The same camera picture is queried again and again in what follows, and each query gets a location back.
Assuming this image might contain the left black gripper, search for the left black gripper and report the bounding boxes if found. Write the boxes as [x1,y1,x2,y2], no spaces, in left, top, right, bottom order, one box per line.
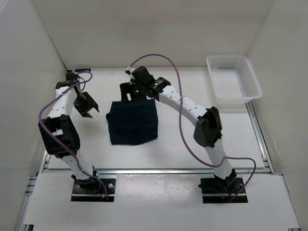
[73,91,99,118]

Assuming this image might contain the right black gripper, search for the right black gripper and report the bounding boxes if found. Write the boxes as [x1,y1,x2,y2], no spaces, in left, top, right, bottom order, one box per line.
[121,80,148,105]

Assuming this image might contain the navy blue shorts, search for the navy blue shorts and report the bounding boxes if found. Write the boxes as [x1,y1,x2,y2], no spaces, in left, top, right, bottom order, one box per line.
[106,99,158,145]

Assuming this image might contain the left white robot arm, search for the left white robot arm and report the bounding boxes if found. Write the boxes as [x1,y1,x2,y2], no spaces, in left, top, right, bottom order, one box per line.
[38,73,101,193]

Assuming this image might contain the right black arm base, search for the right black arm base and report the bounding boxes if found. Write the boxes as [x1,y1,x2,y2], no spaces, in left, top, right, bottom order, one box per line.
[198,178,248,204]

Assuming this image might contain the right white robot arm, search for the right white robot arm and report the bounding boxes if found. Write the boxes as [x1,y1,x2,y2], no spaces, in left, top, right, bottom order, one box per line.
[120,66,236,193]

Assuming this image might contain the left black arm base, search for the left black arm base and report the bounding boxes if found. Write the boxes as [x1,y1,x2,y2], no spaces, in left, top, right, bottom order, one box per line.
[71,175,116,202]

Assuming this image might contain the blue corner label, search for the blue corner label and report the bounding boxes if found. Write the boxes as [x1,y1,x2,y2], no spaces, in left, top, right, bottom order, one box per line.
[74,68,91,73]

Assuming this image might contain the white plastic mesh basket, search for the white plastic mesh basket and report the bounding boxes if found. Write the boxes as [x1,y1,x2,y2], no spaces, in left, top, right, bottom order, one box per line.
[206,54,262,103]

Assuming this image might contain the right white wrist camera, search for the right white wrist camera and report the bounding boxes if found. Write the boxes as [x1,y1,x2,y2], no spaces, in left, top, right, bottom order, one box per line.
[125,66,135,79]

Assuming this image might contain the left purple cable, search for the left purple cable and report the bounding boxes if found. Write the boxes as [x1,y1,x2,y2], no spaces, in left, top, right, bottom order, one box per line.
[38,70,109,200]

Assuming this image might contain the aluminium left rail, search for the aluminium left rail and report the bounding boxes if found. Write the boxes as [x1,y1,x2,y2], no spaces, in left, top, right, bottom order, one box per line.
[38,71,74,173]

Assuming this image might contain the aluminium rail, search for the aluminium rail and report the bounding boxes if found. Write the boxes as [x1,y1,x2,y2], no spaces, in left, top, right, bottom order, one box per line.
[43,167,271,175]
[38,71,74,173]
[245,102,276,175]

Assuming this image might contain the aluminium front rail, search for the aluminium front rail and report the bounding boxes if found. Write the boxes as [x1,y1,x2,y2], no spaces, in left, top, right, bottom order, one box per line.
[43,167,271,175]

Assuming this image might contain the aluminium right rail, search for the aluminium right rail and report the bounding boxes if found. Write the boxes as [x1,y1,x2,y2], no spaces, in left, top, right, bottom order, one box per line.
[245,102,276,175]

